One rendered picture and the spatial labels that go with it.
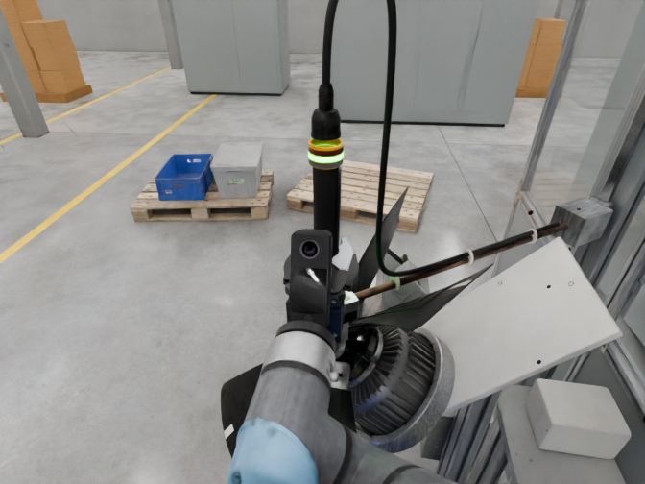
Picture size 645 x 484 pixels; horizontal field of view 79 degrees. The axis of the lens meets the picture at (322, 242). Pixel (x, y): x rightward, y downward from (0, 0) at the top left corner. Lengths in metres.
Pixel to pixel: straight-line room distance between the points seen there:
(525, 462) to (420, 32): 5.41
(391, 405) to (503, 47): 5.72
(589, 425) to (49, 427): 2.22
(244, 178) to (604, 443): 3.03
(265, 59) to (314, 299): 7.34
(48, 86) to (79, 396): 6.96
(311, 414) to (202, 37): 7.76
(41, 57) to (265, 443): 8.53
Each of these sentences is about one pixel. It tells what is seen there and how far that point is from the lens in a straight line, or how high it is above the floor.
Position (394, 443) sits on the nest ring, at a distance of 0.84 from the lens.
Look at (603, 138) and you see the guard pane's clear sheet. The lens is 1.47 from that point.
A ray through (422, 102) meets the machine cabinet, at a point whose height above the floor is 0.34.
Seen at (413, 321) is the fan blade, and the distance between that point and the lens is 0.52.
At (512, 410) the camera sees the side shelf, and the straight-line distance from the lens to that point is 1.21.
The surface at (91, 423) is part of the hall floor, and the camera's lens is 2.37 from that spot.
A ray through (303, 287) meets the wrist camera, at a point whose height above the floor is 1.50.
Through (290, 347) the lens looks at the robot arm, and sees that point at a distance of 0.41.
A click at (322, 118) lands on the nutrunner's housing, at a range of 0.47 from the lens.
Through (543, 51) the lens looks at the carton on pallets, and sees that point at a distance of 8.53.
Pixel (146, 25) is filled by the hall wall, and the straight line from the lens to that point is 14.07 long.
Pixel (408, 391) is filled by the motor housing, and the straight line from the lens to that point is 0.81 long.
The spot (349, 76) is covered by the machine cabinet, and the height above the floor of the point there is 0.67.
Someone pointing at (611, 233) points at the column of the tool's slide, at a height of 1.32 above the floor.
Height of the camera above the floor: 1.79
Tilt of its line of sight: 34 degrees down
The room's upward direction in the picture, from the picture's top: straight up
